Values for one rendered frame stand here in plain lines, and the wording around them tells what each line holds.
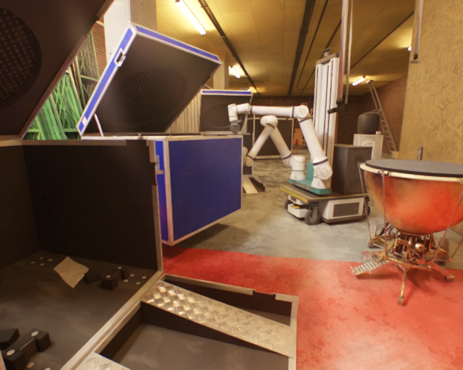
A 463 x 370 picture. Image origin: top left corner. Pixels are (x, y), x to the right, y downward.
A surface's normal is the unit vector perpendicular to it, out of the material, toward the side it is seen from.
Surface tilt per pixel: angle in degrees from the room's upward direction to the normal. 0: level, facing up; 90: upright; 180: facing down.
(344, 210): 90
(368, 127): 92
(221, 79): 90
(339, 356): 0
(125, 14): 90
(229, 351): 2
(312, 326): 0
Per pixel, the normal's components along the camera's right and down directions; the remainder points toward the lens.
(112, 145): -0.25, 0.21
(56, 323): 0.00, -0.98
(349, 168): 0.26, 0.21
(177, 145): 0.84, 0.11
